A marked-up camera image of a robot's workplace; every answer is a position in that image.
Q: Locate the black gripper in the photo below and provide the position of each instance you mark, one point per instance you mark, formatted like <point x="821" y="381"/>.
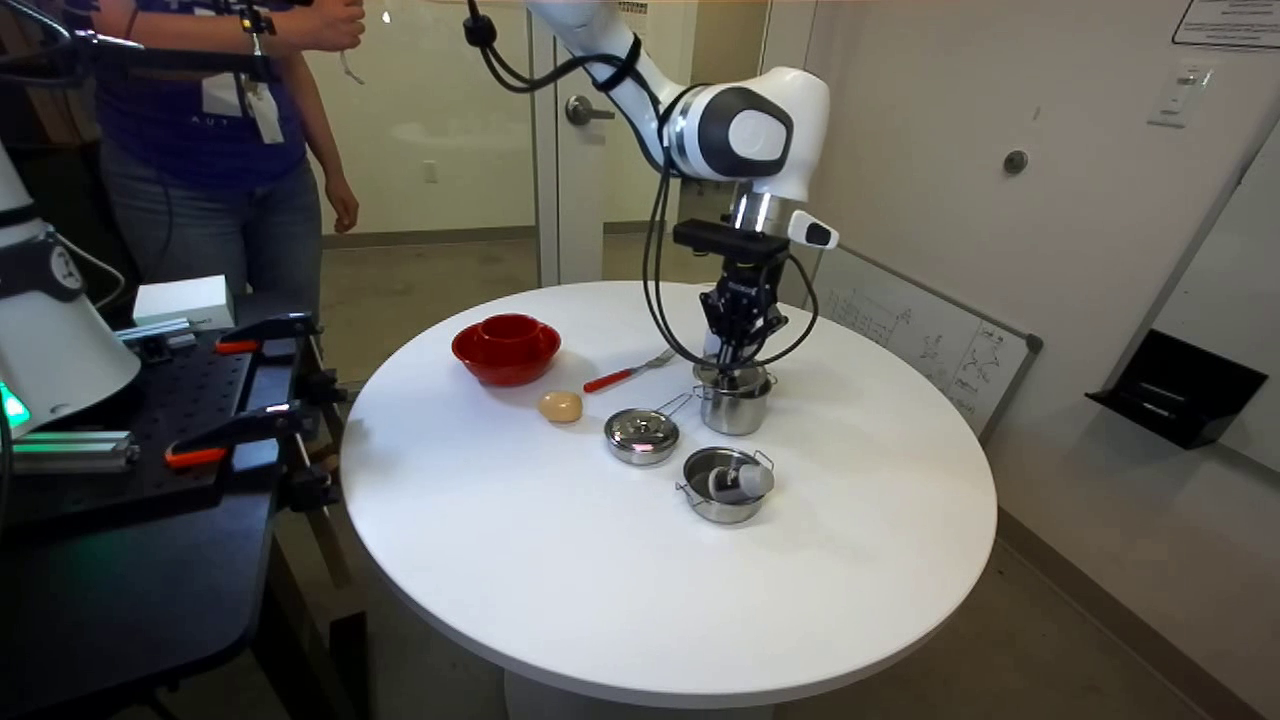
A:
<point x="744" y="293"/>

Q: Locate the white franka robot arm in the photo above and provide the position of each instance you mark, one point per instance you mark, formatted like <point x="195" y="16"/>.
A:
<point x="740" y="135"/>

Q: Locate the small steel pot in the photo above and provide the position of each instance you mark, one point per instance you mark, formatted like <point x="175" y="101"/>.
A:
<point x="732" y="404"/>

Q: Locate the round shallow steel dish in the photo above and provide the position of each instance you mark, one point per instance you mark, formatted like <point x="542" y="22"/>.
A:
<point x="640" y="436"/>

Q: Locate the small steel saucepan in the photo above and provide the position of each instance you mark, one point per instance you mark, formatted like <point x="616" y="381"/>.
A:
<point x="725" y="486"/>

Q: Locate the small whiteboard with drawings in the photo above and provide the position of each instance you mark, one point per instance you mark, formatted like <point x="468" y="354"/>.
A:
<point x="935" y="342"/>

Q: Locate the red plastic bowl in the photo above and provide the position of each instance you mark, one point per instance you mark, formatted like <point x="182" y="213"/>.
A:
<point x="506" y="354"/>

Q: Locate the black box on floor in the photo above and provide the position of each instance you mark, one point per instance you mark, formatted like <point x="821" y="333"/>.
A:
<point x="1174" y="386"/>

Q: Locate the white rectangular box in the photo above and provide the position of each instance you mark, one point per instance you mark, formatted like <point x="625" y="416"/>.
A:
<point x="187" y="300"/>

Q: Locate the person in purple shirt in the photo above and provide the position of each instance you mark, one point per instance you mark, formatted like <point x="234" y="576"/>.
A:
<point x="201" y="161"/>

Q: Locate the black perforated work table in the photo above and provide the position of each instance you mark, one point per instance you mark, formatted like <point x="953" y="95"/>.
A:
<point x="120" y="561"/>

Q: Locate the aluminium extrusion bar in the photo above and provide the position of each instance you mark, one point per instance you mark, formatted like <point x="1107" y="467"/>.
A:
<point x="74" y="450"/>

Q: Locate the white conical machine base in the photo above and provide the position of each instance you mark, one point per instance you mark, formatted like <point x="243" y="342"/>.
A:
<point x="54" y="333"/>

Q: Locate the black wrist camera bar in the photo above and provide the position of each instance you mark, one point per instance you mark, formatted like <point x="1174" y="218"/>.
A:
<point x="725" y="243"/>

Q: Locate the round grey wall cap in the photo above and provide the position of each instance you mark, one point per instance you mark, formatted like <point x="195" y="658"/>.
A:
<point x="1015" y="161"/>

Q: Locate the white wall thermostat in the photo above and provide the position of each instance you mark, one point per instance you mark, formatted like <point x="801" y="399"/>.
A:
<point x="1168" y="96"/>

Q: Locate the white paper wall notice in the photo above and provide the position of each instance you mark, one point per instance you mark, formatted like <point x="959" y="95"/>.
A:
<point x="1228" y="22"/>

